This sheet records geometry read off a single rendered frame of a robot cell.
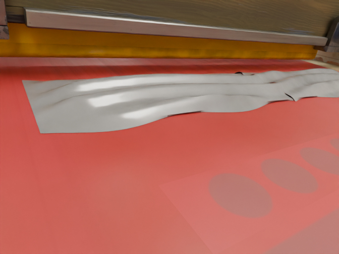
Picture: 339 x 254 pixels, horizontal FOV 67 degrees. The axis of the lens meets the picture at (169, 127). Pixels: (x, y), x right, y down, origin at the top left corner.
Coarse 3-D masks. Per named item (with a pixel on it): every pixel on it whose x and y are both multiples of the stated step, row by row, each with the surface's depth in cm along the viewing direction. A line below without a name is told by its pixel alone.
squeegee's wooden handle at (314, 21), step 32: (32, 0) 16; (64, 0) 17; (96, 0) 18; (128, 0) 19; (160, 0) 21; (192, 0) 22; (224, 0) 24; (256, 0) 26; (288, 0) 28; (320, 0) 31; (288, 32) 31; (320, 32) 34
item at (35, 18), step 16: (32, 16) 15; (48, 16) 16; (64, 16) 16; (80, 16) 17; (96, 16) 17; (112, 16) 19; (112, 32) 18; (128, 32) 19; (144, 32) 20; (160, 32) 20; (176, 32) 21; (192, 32) 22; (208, 32) 23; (224, 32) 24; (240, 32) 25; (256, 32) 26; (272, 32) 28
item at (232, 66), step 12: (204, 60) 29; (216, 60) 30; (228, 60) 31; (240, 60) 32; (252, 60) 34; (264, 60) 35; (276, 60) 36; (288, 60) 38; (300, 60) 39; (228, 72) 26; (252, 72) 27; (312, 108) 19; (324, 108) 20; (336, 108) 20
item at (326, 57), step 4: (320, 52) 42; (324, 52) 42; (328, 52) 41; (332, 52) 41; (336, 52) 40; (316, 56) 43; (320, 56) 42; (324, 56) 42; (328, 56) 41; (332, 56) 41; (336, 56) 40; (320, 60) 42; (324, 60) 42; (328, 60) 41; (332, 60) 41; (336, 60) 40; (332, 64) 41; (336, 64) 40
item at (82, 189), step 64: (0, 64) 18; (64, 64) 20; (128, 64) 23; (192, 64) 27; (0, 128) 11; (192, 128) 13; (256, 128) 15; (320, 128) 16; (0, 192) 8; (64, 192) 8; (128, 192) 8
